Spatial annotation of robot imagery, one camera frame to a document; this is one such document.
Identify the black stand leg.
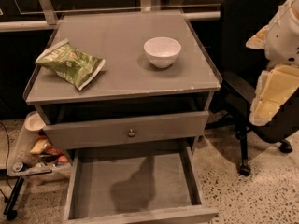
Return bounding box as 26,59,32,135
3,177,24,221

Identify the clear plastic snack bin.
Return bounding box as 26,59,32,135
7,123,72,185

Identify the grey drawer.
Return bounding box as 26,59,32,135
63,142,218,224
44,111,208,149

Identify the black office chair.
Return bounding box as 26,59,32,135
210,0,299,176

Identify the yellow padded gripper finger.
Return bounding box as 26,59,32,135
249,65,299,126

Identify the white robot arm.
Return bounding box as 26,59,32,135
246,0,299,126

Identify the metal railing bar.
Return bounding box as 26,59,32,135
0,0,220,33

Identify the white ceramic bowl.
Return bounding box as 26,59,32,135
143,37,181,68

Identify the soda can in bin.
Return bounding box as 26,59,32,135
13,161,28,173

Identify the grey top drawer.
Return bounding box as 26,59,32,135
44,111,208,149

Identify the green chip bag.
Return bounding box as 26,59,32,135
36,39,106,91

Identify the white bowl in bin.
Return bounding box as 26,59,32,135
24,112,45,132

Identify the grey wooden drawer cabinet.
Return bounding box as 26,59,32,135
22,10,223,151

